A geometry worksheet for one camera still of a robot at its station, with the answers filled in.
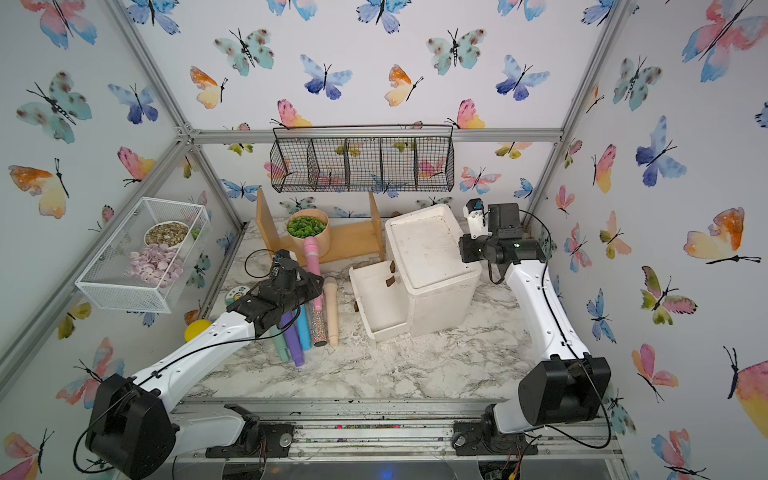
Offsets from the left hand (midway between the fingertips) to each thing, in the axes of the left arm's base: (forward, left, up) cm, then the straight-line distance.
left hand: (324, 278), depth 84 cm
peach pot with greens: (+19, +7, +3) cm, 21 cm away
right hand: (+5, -40, +10) cm, 41 cm away
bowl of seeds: (+2, +33, +17) cm, 37 cm away
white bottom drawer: (-1, -16, -14) cm, 21 cm away
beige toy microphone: (+7, +1, -13) cm, 15 cm away
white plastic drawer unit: (-7, -27, +7) cm, 29 cm away
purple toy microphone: (-16, +6, +3) cm, 17 cm away
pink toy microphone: (+5, +4, +1) cm, 6 cm away
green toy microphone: (-12, +14, -14) cm, 23 cm away
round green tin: (+1, +29, -9) cm, 30 cm away
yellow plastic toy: (-11, +35, -7) cm, 37 cm away
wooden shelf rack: (+25, -5, -11) cm, 28 cm away
